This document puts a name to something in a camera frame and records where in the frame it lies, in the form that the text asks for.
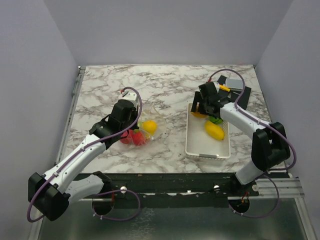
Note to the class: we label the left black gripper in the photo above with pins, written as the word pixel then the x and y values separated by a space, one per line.
pixel 135 113

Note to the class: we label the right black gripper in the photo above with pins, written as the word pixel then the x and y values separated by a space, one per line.
pixel 198 98

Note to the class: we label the orange yellow toy potato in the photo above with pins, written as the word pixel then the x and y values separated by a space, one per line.
pixel 197 114

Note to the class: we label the red toy apple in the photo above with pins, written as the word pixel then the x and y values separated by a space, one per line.
pixel 126 137

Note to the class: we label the yellow toy lemon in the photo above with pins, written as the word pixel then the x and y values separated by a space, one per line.
pixel 150 126

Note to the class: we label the small red toy fruit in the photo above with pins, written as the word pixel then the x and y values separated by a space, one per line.
pixel 138 139

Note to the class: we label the clear zip top bag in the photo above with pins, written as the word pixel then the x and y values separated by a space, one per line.
pixel 149 112

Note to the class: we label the dark green toy melon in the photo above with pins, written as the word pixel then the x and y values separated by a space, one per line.
pixel 215 120

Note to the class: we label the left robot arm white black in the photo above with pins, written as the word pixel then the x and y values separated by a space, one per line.
pixel 51 193

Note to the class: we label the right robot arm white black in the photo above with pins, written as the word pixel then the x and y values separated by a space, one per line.
pixel 269 141

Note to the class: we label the black foam block left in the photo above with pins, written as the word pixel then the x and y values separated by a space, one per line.
pixel 221 80

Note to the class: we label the black foam block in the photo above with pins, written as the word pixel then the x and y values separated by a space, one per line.
pixel 221 80
pixel 244 99

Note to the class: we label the yellow toy mango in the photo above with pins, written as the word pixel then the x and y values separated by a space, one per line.
pixel 214 130

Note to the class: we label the grey lidded plastic box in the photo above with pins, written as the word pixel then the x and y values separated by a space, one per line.
pixel 234 84

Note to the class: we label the black foam block right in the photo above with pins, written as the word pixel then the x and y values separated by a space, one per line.
pixel 244 99

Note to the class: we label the white perforated plastic basket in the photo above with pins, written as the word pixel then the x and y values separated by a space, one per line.
pixel 199 144

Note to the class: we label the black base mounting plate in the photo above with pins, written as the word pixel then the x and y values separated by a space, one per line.
pixel 173 190

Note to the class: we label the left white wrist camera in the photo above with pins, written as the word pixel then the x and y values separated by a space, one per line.
pixel 130 95

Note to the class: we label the yellow handled knife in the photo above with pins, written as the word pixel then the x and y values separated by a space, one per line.
pixel 225 90

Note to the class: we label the aluminium rail left edge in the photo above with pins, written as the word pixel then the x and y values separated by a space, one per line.
pixel 67 128

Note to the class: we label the aluminium rail frame front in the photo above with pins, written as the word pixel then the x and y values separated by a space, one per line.
pixel 278 213

